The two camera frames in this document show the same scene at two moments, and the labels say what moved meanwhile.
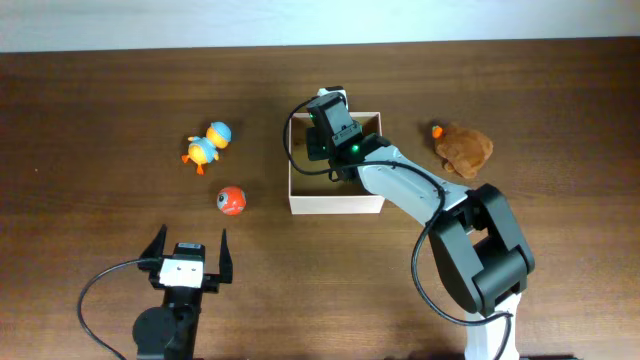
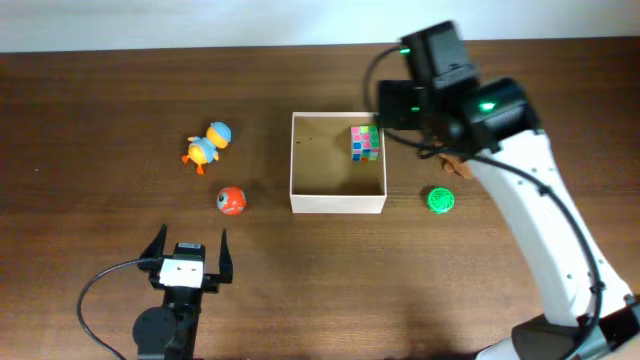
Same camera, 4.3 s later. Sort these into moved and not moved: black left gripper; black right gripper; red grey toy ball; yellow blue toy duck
Moved: black right gripper
Not moved: red grey toy ball; black left gripper; yellow blue toy duck
